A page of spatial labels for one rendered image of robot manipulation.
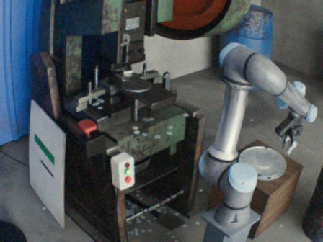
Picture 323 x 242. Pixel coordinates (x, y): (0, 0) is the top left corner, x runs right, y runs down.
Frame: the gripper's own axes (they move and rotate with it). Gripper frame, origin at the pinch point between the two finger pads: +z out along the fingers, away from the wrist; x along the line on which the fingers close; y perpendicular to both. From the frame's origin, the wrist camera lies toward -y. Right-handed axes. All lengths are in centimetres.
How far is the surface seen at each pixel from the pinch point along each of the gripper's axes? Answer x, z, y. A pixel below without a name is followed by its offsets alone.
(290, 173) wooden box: -0.2, 18.3, 10.6
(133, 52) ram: 36, -41, -64
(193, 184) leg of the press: 29, 29, -35
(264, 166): 10.7, 15.8, -2.9
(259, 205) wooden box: -5.7, 27.3, -13.0
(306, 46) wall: 200, 15, 227
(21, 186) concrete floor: 82, 53, -130
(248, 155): 24.3, 16.4, -5.2
